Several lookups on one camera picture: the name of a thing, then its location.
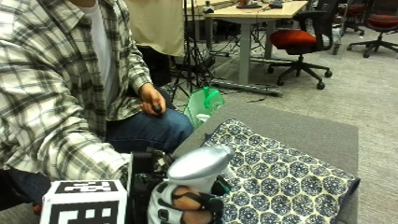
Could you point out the black tripod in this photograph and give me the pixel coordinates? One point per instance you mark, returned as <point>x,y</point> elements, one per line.
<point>192,56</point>

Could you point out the small black clicker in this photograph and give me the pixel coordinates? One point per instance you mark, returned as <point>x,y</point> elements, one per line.
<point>157,109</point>

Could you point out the blue patterned cushion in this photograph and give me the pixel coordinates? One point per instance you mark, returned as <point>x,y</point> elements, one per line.
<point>281,180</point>

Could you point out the small black desk item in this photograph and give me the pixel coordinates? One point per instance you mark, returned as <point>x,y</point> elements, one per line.
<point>274,5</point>

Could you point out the green mesh bag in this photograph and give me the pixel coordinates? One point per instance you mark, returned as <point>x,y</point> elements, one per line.
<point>205,104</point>

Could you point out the white marker cube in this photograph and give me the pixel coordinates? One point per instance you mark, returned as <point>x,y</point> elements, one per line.
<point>85,203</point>

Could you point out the wooden desk with grey legs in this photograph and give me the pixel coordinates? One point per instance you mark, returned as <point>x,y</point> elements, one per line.
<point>249,14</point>

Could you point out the black device on desk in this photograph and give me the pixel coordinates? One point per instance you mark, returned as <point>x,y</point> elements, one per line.
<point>249,4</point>

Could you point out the person in plaid shirt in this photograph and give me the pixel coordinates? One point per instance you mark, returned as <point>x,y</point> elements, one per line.
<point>41,77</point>

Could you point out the black office chair red seat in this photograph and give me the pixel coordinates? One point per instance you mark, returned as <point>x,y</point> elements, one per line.
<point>384,21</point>
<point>352,12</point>
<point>296,40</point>

